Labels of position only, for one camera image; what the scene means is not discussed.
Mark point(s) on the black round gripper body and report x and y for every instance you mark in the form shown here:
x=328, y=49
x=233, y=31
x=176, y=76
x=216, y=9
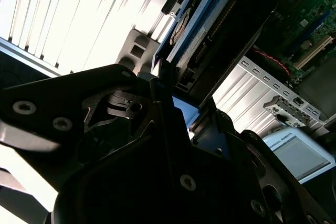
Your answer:
x=126, y=190

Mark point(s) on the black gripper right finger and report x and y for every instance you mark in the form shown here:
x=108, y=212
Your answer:
x=258, y=197

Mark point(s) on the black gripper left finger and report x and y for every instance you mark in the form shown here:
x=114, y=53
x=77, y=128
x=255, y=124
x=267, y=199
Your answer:
x=52, y=95

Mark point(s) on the hard disk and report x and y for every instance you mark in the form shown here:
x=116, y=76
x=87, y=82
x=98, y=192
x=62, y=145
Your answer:
x=236, y=37

